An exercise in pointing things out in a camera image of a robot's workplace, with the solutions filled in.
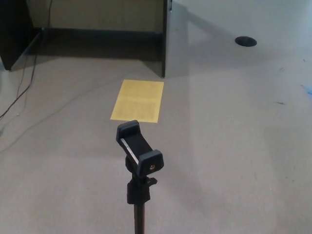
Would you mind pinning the dark wooden desk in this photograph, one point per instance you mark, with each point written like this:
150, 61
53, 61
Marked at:
14, 36

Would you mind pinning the black round floor cover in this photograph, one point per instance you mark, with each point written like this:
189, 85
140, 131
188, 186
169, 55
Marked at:
245, 41

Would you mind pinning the yellow paper sheet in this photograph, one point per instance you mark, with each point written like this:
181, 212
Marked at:
136, 100

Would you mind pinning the black tripod with phone holder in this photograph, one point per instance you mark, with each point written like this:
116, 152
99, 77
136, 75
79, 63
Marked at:
139, 146

